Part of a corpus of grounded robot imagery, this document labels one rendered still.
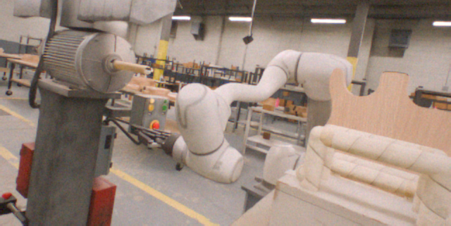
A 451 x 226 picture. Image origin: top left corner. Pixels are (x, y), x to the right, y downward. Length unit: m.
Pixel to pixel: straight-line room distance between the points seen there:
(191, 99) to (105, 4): 0.50
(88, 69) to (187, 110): 0.60
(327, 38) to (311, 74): 11.19
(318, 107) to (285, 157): 0.42
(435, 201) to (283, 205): 0.21
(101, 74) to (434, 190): 1.04
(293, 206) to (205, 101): 0.28
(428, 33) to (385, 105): 11.37
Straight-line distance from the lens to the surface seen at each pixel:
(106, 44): 1.11
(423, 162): 0.43
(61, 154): 1.30
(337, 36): 12.13
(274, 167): 1.40
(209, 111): 0.56
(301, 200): 0.46
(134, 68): 0.98
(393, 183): 0.60
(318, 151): 0.45
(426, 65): 11.88
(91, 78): 1.09
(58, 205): 1.40
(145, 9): 0.85
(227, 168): 0.65
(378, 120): 0.78
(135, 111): 1.29
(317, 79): 0.99
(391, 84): 0.79
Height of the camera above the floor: 1.26
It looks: 3 degrees down
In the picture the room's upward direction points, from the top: 10 degrees clockwise
